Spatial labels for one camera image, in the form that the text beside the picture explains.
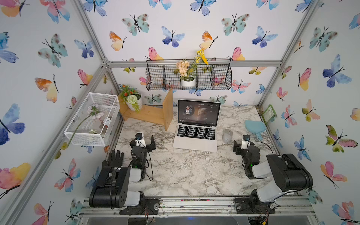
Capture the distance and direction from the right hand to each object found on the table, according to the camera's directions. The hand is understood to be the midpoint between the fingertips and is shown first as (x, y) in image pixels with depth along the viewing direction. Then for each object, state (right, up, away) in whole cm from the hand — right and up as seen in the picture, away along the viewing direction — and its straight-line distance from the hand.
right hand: (243, 138), depth 92 cm
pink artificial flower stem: (-84, +16, -18) cm, 88 cm away
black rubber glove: (-82, -13, -3) cm, 83 cm away
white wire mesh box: (-83, +11, -22) cm, 86 cm away
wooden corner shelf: (-57, +16, +16) cm, 61 cm away
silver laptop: (-29, +5, +13) cm, 32 cm away
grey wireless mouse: (-8, +1, +7) cm, 11 cm away
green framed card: (+28, +17, +19) cm, 38 cm away
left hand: (-62, +2, -3) cm, 62 cm away
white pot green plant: (-72, +26, +2) cm, 77 cm away
